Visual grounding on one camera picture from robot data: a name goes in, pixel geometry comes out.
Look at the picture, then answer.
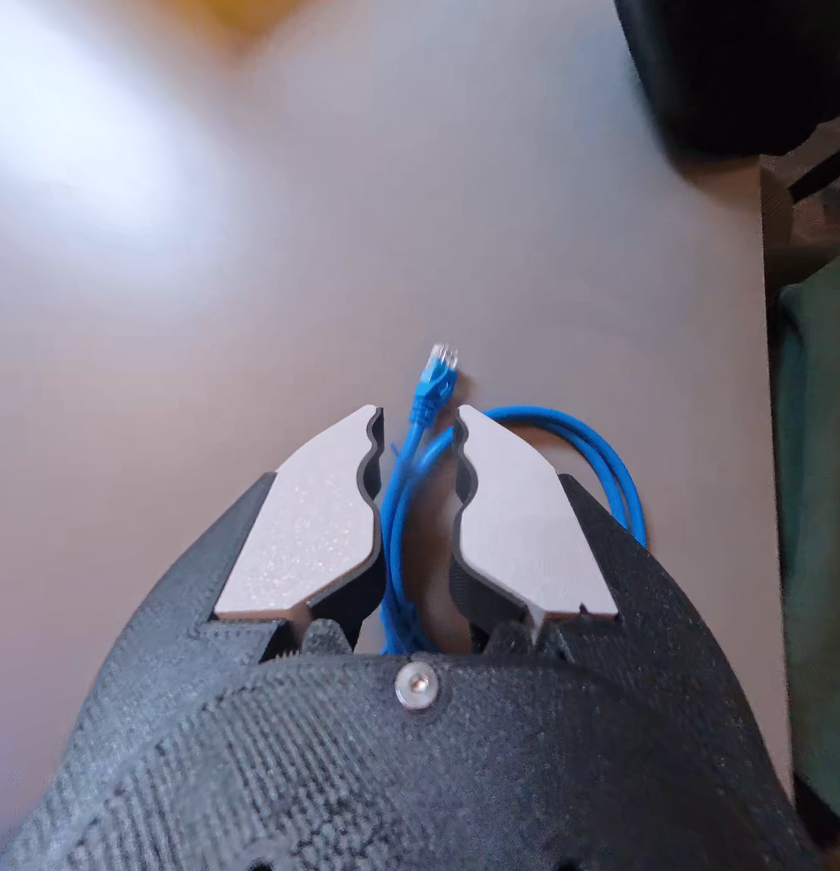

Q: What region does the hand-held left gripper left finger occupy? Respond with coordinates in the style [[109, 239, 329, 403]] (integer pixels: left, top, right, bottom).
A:
[[213, 404, 387, 651]]

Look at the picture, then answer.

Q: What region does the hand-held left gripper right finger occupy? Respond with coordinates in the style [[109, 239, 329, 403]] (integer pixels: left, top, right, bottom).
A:
[[450, 403, 621, 649]]

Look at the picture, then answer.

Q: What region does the blue ethernet cable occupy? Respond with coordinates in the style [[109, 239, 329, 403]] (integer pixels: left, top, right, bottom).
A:
[[378, 342, 650, 658]]

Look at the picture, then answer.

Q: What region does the large yellow plastic bin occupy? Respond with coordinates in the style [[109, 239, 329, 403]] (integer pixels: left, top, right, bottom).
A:
[[205, 0, 300, 31]]

